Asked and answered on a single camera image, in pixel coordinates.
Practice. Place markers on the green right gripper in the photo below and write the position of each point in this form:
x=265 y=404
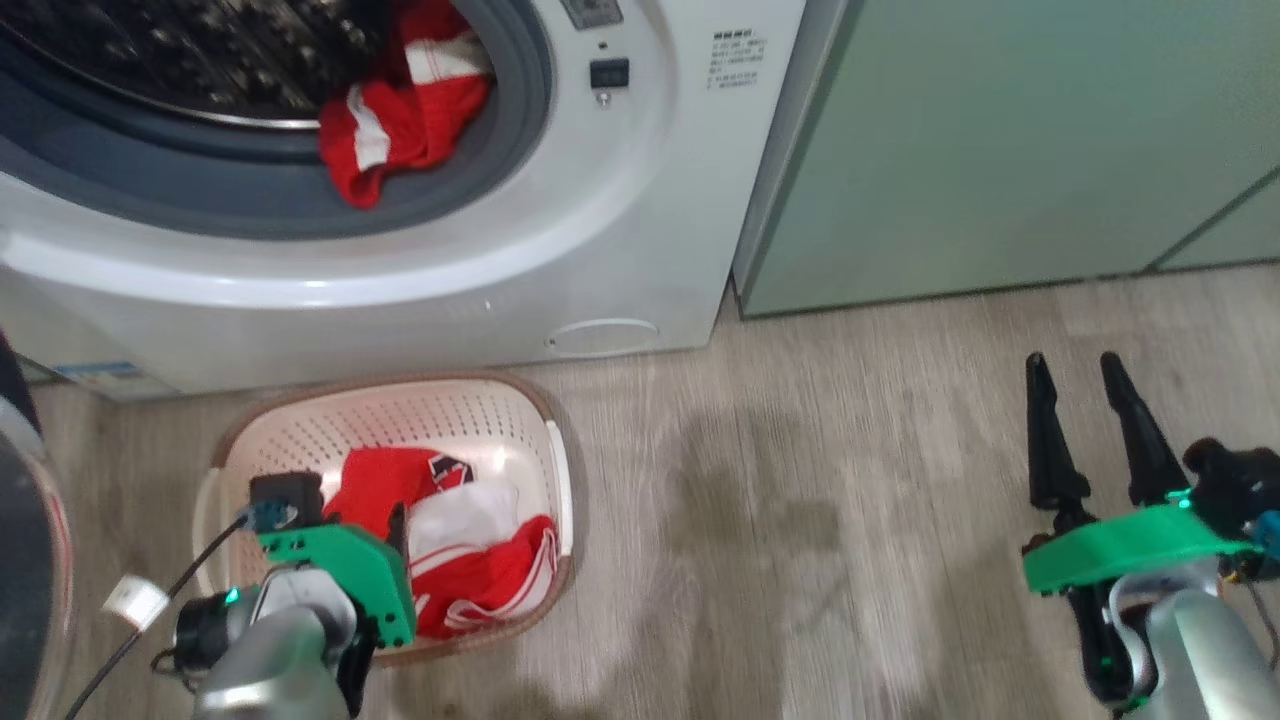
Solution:
x=1130 y=545

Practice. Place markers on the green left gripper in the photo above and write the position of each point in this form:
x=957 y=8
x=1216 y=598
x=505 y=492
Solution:
x=360 y=575

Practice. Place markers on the red white garment with badge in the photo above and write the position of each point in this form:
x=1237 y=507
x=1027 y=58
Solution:
x=480 y=580

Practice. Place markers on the washing machine door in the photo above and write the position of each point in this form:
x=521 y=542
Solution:
x=25 y=560

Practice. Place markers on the red white striped garment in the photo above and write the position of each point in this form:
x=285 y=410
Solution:
x=400 y=120

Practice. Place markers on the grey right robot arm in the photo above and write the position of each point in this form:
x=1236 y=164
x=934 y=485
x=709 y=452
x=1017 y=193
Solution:
x=1200 y=660

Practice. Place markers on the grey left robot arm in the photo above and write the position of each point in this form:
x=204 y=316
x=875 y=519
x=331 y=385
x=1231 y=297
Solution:
x=270 y=660

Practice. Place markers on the cream perforated laundry basket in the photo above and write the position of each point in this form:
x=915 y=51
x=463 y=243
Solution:
x=400 y=410

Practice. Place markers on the white front-load washing machine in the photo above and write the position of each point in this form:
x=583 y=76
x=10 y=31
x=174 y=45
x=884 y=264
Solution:
x=650 y=200

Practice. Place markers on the pale green cabinet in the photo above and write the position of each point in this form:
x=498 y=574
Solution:
x=1000 y=150

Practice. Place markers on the blue white energy label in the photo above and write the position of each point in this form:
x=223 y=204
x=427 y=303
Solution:
x=98 y=372

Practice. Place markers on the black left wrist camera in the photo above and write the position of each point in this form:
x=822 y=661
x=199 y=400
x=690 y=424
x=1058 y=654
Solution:
x=287 y=498

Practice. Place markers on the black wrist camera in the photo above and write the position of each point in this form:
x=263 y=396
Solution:
x=1235 y=485
x=287 y=498

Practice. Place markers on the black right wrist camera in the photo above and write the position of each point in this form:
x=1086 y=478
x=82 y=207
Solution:
x=1235 y=485

